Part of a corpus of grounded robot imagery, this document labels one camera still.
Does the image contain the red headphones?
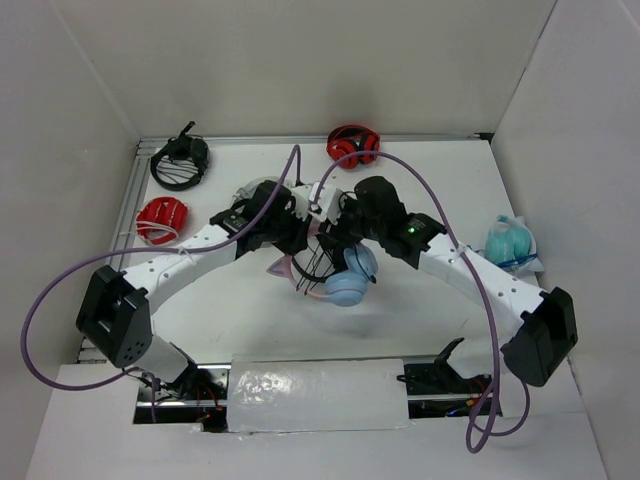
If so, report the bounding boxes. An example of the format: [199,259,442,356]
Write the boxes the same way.
[326,124,380,170]
[135,196,189,246]

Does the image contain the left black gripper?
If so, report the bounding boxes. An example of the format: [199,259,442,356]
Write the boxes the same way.
[263,202,313,256]

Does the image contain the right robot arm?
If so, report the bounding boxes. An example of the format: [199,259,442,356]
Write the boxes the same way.
[309,176,578,387]

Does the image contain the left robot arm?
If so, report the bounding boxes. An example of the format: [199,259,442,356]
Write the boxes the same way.
[76,180,312,399]

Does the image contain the small black headphones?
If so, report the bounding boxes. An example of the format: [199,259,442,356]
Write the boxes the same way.
[291,235,345,288]

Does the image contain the black headphones at corner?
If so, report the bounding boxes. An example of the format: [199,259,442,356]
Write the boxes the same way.
[150,121,211,192]

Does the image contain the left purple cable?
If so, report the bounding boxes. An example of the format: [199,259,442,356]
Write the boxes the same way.
[20,144,302,390]

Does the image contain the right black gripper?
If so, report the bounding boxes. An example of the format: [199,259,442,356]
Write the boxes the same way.
[319,191,386,247]

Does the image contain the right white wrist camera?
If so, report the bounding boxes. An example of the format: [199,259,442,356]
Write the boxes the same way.
[308,182,343,224]

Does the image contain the teal headphones in bag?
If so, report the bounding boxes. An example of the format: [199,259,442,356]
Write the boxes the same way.
[483,215,545,274]

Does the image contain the aluminium frame rail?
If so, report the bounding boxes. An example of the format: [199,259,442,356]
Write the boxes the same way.
[77,133,494,364]

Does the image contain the red headphones at back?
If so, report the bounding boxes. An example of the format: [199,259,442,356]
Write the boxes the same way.
[326,124,380,170]

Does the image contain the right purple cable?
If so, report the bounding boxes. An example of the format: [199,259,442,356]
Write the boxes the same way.
[312,151,531,455]

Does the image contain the white foil-covered panel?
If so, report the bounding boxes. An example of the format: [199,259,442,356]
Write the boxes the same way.
[227,359,410,433]

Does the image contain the grey white headphones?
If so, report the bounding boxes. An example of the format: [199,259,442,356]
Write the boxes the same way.
[231,176,278,204]

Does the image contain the red headphones at left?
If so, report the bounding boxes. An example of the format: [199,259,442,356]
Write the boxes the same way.
[135,196,189,246]

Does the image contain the pink blue cat-ear headphones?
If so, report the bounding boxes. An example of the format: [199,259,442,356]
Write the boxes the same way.
[266,221,379,307]

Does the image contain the purple cable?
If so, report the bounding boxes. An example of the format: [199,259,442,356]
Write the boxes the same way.
[20,144,302,390]
[312,151,531,455]

